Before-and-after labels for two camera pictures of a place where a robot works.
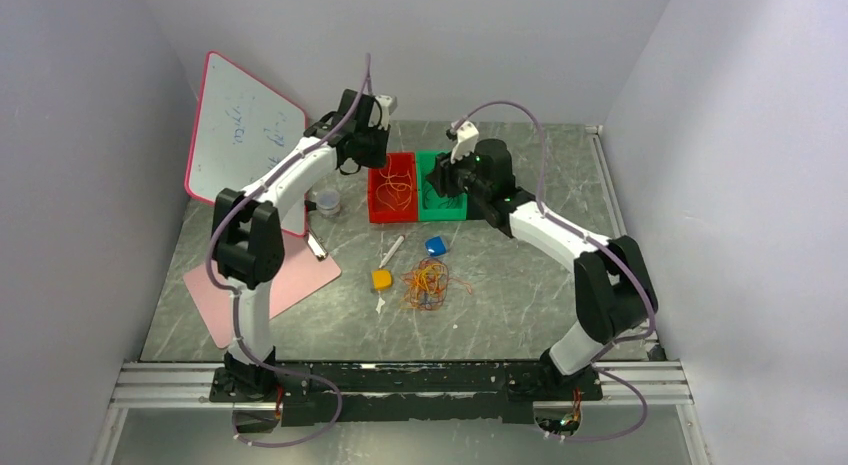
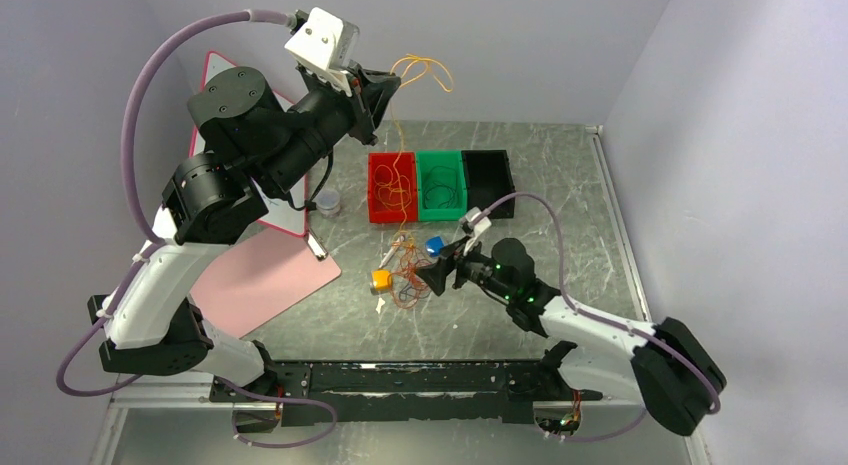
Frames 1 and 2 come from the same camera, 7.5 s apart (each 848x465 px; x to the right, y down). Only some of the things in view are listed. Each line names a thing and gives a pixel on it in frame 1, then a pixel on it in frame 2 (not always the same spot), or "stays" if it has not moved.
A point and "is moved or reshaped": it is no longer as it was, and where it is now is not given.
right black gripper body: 457,178 -> 471,266
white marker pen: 391,250 stays
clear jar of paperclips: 328,203 stays
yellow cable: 396,191 stays
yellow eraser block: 382,279 stays
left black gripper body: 373,146 -> 356,107
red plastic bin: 393,190 stays
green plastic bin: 431,205 stays
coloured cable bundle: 426,286 is moved or reshaped
